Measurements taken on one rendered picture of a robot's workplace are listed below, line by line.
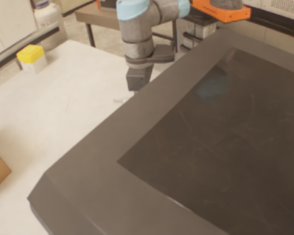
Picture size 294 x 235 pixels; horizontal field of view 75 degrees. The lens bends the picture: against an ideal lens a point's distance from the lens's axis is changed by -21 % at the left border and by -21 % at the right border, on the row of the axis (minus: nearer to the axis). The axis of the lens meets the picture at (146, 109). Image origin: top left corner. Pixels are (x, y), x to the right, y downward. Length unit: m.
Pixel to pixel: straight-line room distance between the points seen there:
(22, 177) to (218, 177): 0.56
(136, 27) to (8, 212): 0.56
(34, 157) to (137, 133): 0.49
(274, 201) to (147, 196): 0.11
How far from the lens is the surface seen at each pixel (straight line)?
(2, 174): 0.70
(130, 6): 0.50
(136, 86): 0.58
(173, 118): 0.25
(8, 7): 1.48
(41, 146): 0.70
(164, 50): 0.58
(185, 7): 0.60
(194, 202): 0.20
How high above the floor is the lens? 1.38
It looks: 44 degrees down
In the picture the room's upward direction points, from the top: 8 degrees counter-clockwise
